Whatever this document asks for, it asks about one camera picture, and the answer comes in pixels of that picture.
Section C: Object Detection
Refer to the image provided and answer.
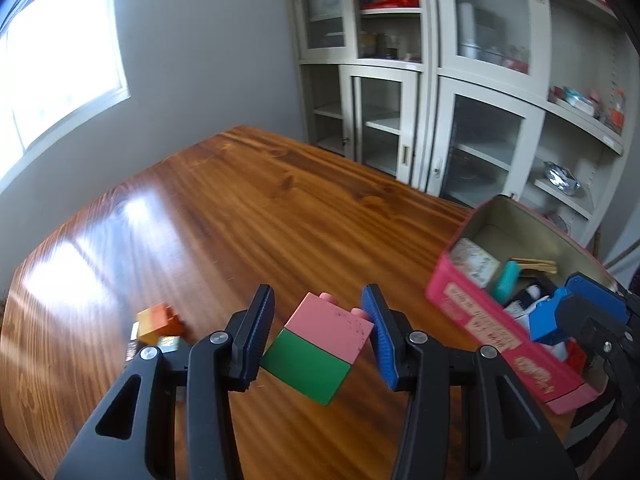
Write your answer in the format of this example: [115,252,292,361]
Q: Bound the small pale printed carton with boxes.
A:
[449,237,502,290]

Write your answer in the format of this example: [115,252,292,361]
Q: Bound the silver foil bag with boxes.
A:
[542,160,583,196]

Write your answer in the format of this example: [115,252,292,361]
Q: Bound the window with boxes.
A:
[0,0,131,181]

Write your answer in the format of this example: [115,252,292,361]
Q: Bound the white tall canister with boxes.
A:
[457,2,483,58]

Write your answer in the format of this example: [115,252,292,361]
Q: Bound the glass jars in cabinet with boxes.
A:
[357,32,401,58]

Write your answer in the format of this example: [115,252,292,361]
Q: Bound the pink tin box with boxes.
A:
[425,195,618,416]

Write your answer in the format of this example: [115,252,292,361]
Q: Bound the wooden desktop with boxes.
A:
[0,125,576,480]

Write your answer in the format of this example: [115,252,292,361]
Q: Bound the pink green building block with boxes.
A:
[260,291,376,406]

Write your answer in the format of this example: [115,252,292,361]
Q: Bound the orange yellow building block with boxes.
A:
[136,303,185,346]

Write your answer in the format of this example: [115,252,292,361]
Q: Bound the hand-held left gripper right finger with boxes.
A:
[361,284,578,480]

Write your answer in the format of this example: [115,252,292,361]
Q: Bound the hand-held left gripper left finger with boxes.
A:
[54,284,276,480]

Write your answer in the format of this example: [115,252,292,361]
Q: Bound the gold black lipstick box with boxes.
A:
[510,257,558,276]

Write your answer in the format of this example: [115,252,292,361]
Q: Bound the red building block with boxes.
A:
[565,345,588,373]

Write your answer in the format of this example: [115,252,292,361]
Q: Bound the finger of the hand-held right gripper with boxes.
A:
[566,272,640,326]
[554,292,636,361]

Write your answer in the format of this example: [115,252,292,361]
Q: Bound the colourful small packets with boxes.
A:
[550,85,626,131]

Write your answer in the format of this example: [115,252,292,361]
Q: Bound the teal floss container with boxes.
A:
[492,260,521,305]

